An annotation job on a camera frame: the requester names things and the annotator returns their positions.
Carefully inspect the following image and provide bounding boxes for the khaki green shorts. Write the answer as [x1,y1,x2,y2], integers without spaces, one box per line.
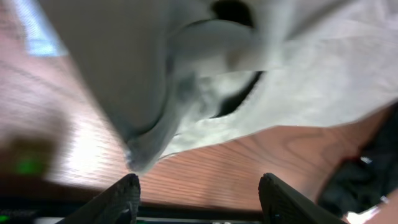
[39,0,397,172]

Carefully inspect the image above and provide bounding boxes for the black garment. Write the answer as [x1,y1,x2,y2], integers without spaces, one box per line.
[317,105,397,218]

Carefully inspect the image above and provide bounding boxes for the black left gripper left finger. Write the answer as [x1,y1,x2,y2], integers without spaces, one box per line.
[57,174,141,224]

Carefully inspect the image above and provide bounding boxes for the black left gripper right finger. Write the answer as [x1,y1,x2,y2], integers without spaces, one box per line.
[258,173,345,224]

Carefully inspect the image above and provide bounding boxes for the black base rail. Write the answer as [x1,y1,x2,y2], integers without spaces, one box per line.
[1,197,264,223]

